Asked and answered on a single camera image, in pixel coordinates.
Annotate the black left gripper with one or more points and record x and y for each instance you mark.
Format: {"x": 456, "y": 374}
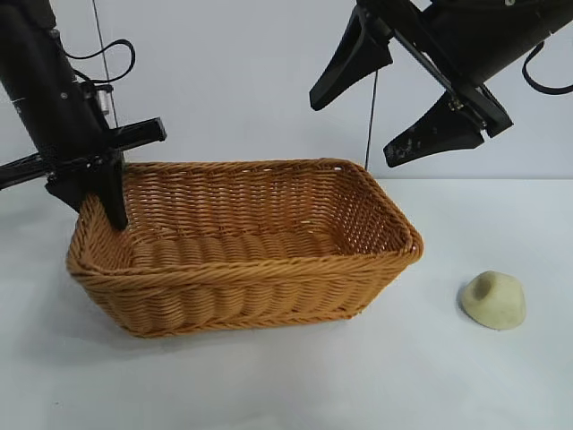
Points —
{"x": 49, "y": 103}

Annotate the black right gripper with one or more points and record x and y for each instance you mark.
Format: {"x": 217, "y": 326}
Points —
{"x": 483, "y": 36}

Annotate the brown woven wicker basket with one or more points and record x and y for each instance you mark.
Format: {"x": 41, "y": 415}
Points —
{"x": 250, "y": 286}

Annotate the pale yellow egg yolk pastry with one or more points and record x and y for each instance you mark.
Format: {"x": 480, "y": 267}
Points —
{"x": 497, "y": 304}

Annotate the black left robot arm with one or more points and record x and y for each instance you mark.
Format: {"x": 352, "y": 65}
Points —
{"x": 27, "y": 12}

